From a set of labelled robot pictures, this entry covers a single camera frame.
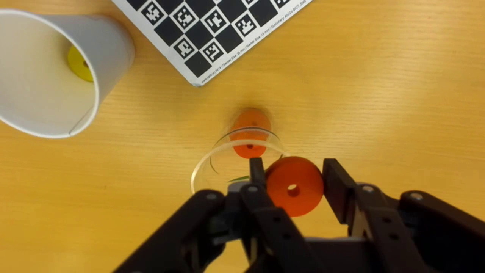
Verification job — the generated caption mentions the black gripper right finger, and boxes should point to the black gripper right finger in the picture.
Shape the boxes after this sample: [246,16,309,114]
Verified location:
[321,158,485,273]

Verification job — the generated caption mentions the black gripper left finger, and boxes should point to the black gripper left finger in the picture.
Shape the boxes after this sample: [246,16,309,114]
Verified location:
[112,156,324,273]

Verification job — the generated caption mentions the yellow round block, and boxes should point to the yellow round block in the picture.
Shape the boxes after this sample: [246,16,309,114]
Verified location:
[65,44,97,85]

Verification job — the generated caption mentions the clear plastic cup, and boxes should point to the clear plastic cup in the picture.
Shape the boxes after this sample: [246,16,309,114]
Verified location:
[189,124,293,195]

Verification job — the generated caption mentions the white paper cup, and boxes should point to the white paper cup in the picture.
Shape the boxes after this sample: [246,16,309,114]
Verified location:
[0,7,136,141]

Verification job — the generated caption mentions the black white marker board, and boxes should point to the black white marker board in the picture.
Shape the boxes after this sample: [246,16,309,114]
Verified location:
[111,0,314,88]

